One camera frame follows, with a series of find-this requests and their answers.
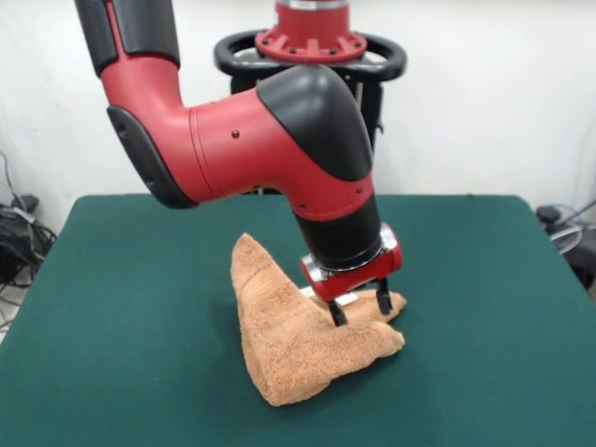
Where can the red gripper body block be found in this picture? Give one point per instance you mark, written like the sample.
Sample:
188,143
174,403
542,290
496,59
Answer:
354,279

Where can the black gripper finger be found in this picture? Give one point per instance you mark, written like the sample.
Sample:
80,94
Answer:
338,314
385,298

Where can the orange-brown terry towel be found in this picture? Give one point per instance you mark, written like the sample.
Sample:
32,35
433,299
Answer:
298,354

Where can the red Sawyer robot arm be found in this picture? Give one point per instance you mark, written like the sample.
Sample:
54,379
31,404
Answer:
233,144

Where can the dark green table cloth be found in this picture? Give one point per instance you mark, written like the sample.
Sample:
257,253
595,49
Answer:
116,349

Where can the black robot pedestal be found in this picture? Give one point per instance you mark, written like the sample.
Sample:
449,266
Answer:
386,60

